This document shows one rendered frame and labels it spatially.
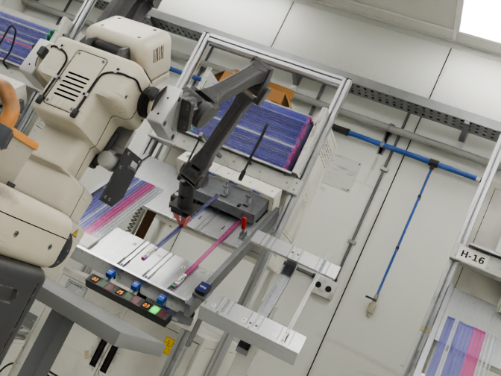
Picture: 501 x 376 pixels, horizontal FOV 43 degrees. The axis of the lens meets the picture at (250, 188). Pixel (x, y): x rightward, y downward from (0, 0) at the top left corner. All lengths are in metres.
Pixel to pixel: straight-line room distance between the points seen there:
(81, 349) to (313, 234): 1.97
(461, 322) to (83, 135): 1.50
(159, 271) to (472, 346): 1.13
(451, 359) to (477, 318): 0.28
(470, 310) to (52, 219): 1.68
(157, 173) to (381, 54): 2.24
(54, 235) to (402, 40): 3.59
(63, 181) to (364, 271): 2.73
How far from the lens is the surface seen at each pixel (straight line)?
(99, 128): 1.70
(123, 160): 1.74
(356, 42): 4.64
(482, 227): 2.80
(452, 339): 2.36
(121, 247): 2.42
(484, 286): 2.76
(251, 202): 2.60
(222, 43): 3.10
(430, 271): 4.09
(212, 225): 2.56
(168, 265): 2.35
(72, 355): 2.71
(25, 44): 3.50
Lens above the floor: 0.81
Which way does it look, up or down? 10 degrees up
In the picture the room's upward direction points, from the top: 26 degrees clockwise
